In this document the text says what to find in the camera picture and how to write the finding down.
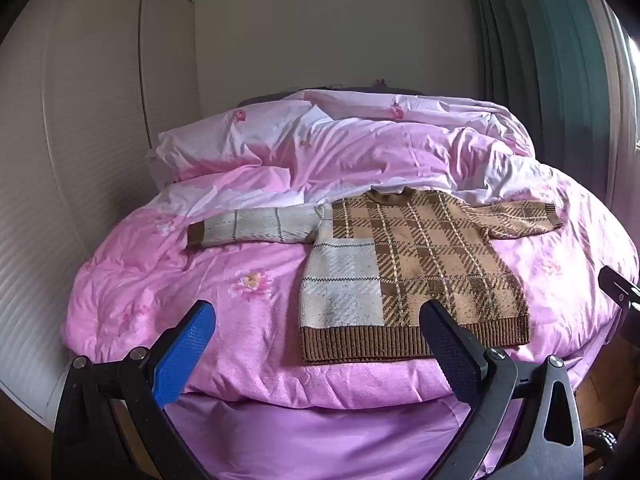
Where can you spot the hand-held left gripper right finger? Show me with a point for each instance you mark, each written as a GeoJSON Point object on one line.
{"type": "Point", "coordinates": [450, 355]}

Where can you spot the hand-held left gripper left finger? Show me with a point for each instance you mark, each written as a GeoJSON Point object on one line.
{"type": "Point", "coordinates": [184, 357]}

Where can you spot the brown plaid knit sweater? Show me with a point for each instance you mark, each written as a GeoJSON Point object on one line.
{"type": "Point", "coordinates": [425, 260]}

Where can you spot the purple bed sheet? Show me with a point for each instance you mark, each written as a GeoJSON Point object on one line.
{"type": "Point", "coordinates": [325, 440]}

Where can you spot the pink floral duvet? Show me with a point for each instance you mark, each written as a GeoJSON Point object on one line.
{"type": "Point", "coordinates": [250, 220]}

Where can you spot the window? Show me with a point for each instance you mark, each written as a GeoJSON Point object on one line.
{"type": "Point", "coordinates": [632, 85]}

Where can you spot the pale pink floral pillow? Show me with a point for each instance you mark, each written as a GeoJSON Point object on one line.
{"type": "Point", "coordinates": [225, 135]}

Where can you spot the green curtain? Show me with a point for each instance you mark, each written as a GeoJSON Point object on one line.
{"type": "Point", "coordinates": [540, 60]}

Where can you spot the white wardrobe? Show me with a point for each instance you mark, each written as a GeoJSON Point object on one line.
{"type": "Point", "coordinates": [75, 110]}

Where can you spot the dark headboard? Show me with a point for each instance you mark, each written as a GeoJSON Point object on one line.
{"type": "Point", "coordinates": [265, 97]}

